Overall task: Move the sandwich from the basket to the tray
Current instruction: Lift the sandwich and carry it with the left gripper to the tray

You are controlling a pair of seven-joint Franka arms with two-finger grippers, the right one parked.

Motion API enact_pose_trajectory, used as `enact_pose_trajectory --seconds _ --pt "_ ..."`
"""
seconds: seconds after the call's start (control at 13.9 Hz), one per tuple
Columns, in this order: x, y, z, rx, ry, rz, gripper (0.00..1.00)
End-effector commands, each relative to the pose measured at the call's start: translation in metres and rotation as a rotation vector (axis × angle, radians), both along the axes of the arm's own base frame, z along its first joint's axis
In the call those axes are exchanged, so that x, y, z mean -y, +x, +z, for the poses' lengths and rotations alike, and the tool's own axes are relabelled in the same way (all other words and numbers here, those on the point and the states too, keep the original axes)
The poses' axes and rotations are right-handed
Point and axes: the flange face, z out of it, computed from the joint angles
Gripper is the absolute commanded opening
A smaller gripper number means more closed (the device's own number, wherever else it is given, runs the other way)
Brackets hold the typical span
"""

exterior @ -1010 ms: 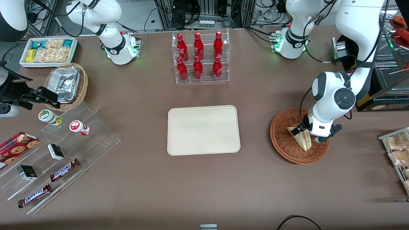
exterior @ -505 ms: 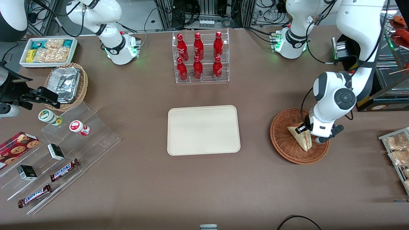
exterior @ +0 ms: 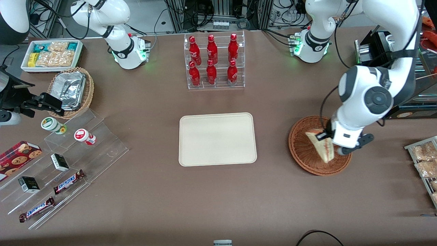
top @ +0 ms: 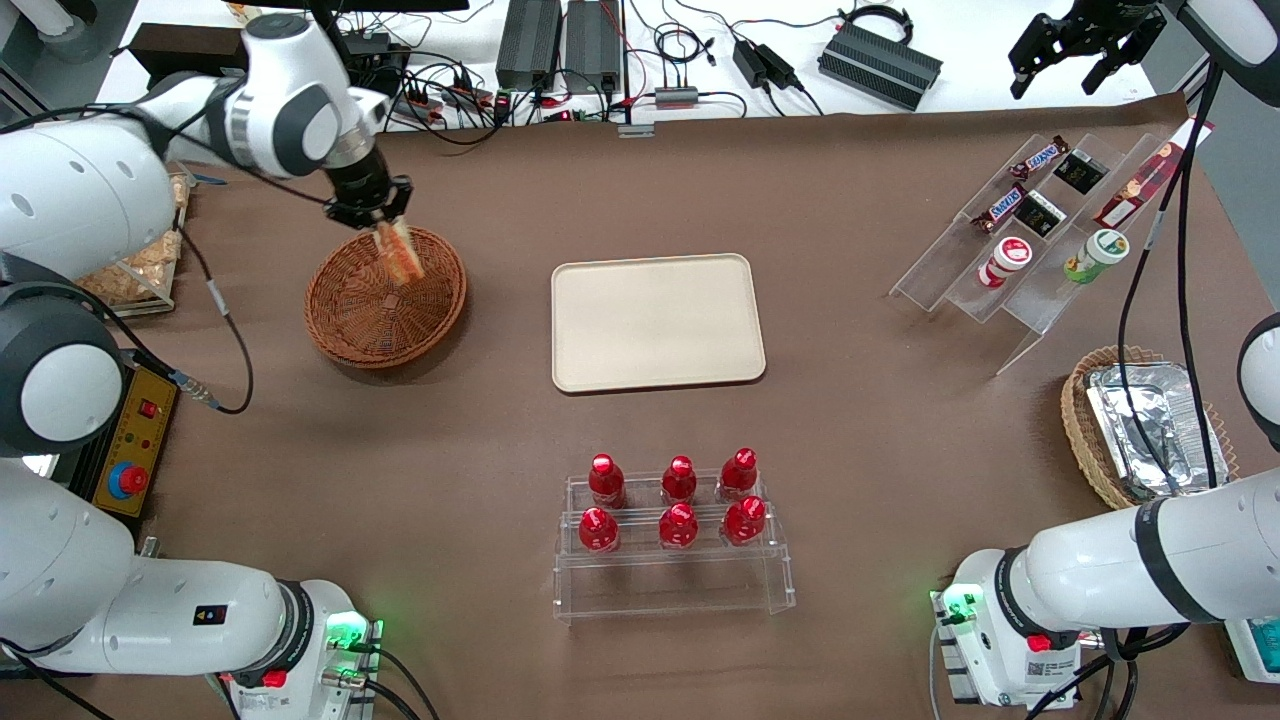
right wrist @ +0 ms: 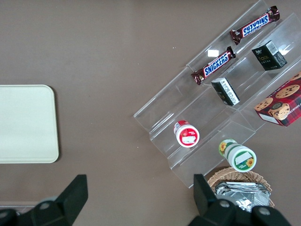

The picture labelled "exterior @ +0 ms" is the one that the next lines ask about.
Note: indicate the clear acrylic bottle rack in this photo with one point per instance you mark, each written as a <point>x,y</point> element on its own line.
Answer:
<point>218,87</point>

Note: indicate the large clear cracker bag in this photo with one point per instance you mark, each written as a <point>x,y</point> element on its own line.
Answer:
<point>56,58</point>

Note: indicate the grey power strip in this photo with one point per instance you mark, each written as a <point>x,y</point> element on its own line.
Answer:
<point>221,24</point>

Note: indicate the brown round wicker basket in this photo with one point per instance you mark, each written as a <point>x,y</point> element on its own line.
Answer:
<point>302,152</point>

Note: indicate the clear bagged pastry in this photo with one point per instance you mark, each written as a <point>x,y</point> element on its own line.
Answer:
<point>434,185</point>
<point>435,197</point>
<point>426,168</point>
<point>423,152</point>

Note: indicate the small clear cracker bag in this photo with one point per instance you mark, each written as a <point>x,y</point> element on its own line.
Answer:
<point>58,46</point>

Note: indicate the red plaid cookie box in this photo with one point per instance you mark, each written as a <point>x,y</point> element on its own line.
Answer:
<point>17,159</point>

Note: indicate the cream rectangular tray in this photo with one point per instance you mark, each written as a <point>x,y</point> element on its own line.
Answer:
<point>217,139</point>

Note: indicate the orange red cloth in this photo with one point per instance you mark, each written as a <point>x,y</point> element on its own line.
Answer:
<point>430,30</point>

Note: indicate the small grey white device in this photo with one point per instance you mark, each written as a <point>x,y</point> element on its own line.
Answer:
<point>222,243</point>

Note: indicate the yellow snack pack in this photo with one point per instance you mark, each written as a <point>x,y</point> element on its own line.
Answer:
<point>32,60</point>

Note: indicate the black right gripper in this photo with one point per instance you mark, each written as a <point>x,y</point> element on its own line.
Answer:
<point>21,103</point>

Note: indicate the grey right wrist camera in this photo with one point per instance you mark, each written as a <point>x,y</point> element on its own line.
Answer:
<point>8,118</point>

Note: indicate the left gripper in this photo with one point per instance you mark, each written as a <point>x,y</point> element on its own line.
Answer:
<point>328,131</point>

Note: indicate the white rectangular snack bin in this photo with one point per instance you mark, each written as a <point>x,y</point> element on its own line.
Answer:
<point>79,51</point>

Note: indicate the tan wicker basket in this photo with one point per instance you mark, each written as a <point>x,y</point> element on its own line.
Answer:
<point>89,92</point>

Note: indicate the clear acrylic stepped shelf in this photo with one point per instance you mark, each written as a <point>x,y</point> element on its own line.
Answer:
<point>99,153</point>

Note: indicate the triangular sandwich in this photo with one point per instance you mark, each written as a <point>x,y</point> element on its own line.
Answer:
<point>324,150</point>

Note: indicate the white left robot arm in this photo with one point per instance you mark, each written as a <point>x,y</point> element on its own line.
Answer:
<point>375,95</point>

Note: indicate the green lidded yogurt cup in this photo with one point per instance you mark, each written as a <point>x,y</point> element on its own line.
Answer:
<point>51,124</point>

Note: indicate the silver foil tray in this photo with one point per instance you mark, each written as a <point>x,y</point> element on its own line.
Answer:
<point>70,89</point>

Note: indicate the red lidded yogurt cup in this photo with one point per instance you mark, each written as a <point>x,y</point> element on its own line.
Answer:
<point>83,135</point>

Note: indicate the right tray of snack bags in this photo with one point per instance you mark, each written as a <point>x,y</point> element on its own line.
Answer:
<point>423,181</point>

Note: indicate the aluminium frame rack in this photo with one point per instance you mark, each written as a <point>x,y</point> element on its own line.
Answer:
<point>184,13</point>

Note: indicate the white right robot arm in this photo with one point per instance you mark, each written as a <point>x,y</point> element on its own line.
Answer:
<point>119,44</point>

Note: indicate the teal snack pack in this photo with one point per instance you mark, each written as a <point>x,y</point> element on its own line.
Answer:
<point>40,47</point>
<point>72,46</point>

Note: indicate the red cola bottle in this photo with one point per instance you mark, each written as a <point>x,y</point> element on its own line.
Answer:
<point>211,74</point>
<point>233,48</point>
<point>232,74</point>
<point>212,50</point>
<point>194,76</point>
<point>195,51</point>

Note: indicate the brown Snickers bar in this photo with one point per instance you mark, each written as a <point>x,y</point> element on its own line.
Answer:
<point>36,209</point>
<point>68,182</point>

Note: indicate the small black box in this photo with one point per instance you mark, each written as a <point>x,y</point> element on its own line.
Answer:
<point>29,184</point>
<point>59,162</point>

